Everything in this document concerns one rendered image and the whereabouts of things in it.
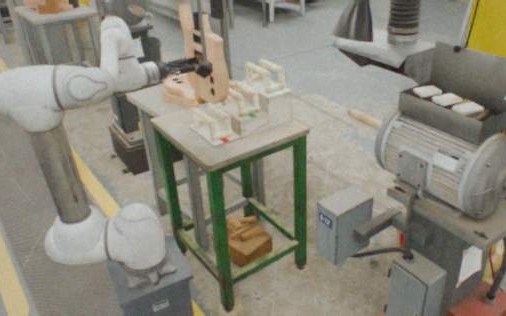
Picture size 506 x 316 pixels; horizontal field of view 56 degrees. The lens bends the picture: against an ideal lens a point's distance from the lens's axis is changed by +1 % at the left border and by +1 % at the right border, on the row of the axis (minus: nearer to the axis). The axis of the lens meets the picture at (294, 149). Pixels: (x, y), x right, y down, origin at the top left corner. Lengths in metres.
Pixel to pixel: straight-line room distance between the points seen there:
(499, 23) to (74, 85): 1.76
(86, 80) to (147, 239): 0.64
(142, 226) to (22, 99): 0.58
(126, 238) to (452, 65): 1.24
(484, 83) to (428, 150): 0.25
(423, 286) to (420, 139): 0.45
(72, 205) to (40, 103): 0.40
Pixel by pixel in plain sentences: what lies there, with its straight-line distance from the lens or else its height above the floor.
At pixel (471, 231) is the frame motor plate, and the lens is 1.45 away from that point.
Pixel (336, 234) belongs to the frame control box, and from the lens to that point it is 1.47.
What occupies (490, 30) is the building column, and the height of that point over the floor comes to 1.40.
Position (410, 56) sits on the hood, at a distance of 1.51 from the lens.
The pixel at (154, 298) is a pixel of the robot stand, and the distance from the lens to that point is 1.91.
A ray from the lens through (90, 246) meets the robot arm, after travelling 1.82.
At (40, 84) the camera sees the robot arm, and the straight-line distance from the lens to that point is 1.50.
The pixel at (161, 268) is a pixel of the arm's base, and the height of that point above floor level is 0.73.
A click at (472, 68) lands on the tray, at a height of 1.51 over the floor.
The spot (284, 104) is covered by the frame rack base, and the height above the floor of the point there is 1.04.
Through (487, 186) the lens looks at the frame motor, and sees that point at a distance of 1.38.
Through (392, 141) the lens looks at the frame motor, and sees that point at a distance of 1.49.
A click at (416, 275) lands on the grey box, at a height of 0.93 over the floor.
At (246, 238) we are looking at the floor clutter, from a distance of 2.86.
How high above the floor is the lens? 1.98
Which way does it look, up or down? 29 degrees down
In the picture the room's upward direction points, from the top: 1 degrees counter-clockwise
